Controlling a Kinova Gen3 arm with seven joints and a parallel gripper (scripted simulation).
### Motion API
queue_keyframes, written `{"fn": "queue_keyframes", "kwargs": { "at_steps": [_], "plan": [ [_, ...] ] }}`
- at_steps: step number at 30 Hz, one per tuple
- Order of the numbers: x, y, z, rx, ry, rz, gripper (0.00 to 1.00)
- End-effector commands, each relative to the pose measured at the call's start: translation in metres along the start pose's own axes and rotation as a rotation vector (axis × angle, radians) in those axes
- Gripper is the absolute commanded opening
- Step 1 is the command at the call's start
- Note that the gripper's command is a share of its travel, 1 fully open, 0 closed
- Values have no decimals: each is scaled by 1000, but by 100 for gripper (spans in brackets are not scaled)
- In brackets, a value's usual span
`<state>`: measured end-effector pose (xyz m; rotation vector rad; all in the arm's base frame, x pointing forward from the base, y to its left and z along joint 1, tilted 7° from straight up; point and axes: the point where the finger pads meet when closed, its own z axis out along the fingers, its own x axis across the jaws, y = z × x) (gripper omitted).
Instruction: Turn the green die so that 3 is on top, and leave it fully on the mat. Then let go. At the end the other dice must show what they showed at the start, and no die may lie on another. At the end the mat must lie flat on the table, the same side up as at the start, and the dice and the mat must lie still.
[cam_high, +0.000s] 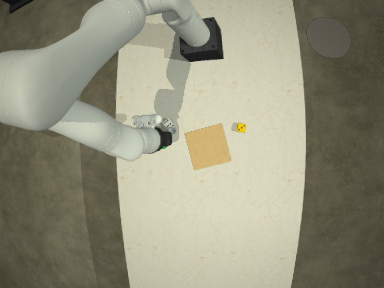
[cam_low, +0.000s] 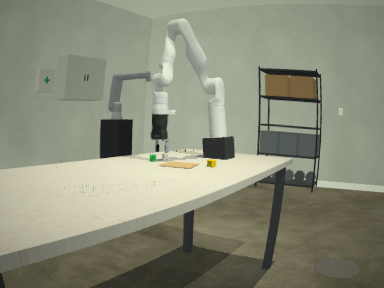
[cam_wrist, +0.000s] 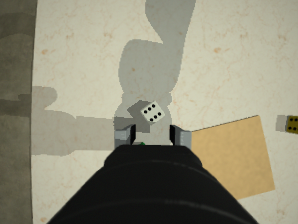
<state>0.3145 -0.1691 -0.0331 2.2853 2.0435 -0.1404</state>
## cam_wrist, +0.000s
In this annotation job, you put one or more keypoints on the yellow die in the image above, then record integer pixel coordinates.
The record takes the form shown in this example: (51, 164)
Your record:
(292, 126)

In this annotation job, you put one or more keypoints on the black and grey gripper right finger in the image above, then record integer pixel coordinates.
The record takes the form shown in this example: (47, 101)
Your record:
(179, 136)

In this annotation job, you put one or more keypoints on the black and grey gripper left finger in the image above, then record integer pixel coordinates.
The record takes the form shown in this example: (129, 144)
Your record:
(126, 135)

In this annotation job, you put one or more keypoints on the tan square mat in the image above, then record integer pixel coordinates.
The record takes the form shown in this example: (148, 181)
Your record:
(235, 153)

